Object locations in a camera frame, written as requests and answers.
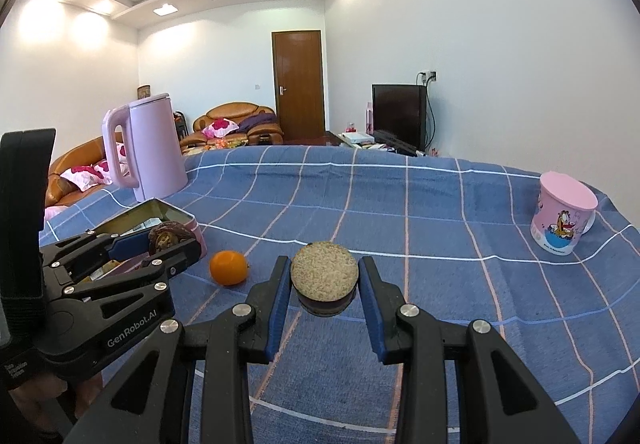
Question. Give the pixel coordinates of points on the pink electric kettle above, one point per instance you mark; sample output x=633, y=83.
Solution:
x=155, y=144

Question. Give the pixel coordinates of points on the white packet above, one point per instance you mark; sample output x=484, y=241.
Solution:
x=142, y=224

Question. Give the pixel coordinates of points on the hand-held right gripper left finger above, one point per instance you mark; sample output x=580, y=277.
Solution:
x=280, y=309

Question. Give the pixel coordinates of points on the long orange leather sofa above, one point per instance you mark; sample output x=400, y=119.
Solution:
x=65, y=164

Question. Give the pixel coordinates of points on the pink cartoon mug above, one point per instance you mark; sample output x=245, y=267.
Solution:
x=562, y=219

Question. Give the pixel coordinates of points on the black television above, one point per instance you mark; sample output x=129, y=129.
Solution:
x=400, y=114

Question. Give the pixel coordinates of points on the small orange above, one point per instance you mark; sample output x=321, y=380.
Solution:
x=229, y=268

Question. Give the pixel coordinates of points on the square ceiling light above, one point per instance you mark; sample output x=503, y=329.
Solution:
x=165, y=9

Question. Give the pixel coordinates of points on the pink bag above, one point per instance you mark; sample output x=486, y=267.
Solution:
x=369, y=119

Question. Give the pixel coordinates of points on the dark chair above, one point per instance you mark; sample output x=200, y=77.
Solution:
x=180, y=121

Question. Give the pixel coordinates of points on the blue plaid tablecloth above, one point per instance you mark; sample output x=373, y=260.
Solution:
x=450, y=249

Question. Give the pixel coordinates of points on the white wall socket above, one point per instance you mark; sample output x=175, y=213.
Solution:
x=430, y=75

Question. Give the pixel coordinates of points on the small brown frame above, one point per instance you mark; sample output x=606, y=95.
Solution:
x=144, y=91

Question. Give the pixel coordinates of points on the pink floral cushion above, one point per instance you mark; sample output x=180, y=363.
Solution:
x=87, y=174
x=222, y=126

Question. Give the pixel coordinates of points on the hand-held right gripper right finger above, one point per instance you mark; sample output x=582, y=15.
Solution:
x=372, y=309

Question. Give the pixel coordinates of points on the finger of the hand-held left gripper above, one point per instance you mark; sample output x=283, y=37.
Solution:
x=127, y=248
x=180, y=256

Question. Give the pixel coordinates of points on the pink tin box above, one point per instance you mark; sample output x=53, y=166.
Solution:
x=175, y=214

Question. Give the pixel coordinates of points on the white box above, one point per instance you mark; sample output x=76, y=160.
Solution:
x=357, y=137

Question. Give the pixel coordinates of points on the small orange leather sofa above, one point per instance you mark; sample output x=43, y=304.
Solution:
x=230, y=111

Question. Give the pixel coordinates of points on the brown wooden door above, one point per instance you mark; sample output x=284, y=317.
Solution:
x=298, y=84

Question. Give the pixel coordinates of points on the purple blanket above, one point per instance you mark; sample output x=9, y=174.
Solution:
x=257, y=119

